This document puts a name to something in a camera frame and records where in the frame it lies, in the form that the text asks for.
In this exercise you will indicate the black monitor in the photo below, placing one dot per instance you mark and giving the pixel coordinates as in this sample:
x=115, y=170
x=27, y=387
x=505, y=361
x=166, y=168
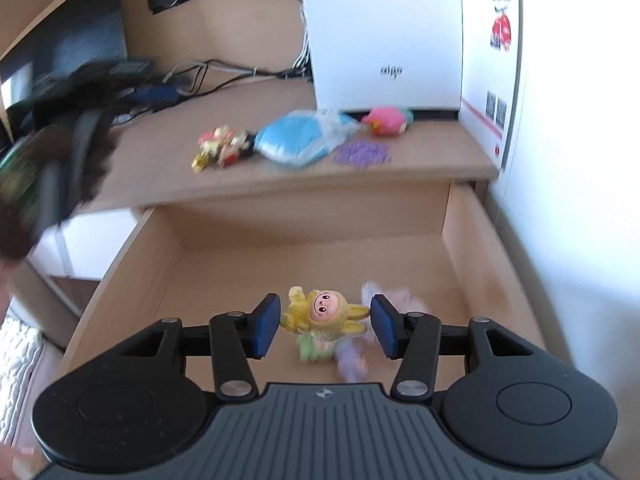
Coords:
x=75, y=35

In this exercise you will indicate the pink round toy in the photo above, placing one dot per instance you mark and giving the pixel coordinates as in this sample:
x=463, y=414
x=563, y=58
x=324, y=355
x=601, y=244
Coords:
x=387, y=120

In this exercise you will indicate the blue cotton pad bag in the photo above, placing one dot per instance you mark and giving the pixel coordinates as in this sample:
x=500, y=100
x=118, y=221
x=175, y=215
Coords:
x=292, y=140

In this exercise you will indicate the white computer box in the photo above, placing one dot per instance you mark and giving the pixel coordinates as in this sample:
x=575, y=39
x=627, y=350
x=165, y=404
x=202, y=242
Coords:
x=380, y=25

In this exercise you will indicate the wooden drawer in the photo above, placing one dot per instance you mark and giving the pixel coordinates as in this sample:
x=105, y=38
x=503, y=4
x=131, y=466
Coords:
x=300, y=260

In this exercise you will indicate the white textured blanket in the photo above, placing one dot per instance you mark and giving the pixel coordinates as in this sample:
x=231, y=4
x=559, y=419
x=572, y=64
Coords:
x=15, y=365

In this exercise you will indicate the small green plush doll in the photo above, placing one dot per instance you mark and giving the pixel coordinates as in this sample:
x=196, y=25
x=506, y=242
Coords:
x=315, y=347

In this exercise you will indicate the purple crystal snowflake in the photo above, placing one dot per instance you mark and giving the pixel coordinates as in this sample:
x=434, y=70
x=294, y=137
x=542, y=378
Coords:
x=362, y=153

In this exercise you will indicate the yellow plush doll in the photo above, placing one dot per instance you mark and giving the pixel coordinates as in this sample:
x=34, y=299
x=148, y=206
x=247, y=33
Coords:
x=322, y=310

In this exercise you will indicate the white cabinet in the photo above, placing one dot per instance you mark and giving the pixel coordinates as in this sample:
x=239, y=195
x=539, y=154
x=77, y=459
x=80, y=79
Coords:
x=85, y=245

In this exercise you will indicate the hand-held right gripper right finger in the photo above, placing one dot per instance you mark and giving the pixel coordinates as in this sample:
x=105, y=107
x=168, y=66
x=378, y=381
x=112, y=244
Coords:
x=384, y=325

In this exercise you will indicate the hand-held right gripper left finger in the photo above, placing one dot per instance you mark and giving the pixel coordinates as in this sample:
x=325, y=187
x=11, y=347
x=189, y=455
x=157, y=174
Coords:
x=265, y=325

